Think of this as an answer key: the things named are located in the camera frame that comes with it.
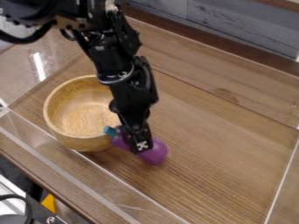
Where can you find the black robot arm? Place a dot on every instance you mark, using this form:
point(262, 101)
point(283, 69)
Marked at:
point(97, 25)

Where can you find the brown wooden bowl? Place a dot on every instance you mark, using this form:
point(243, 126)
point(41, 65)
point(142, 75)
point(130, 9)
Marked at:
point(77, 114)

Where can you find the purple toy eggplant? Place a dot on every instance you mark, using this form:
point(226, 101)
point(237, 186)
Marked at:
point(154, 156)

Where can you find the clear acrylic tray wall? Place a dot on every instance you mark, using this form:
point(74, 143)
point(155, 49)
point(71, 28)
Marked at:
point(93, 191)

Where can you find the yellow black equipment base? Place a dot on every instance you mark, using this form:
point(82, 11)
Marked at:
point(43, 206)

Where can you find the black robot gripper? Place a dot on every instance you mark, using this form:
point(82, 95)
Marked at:
point(135, 95)

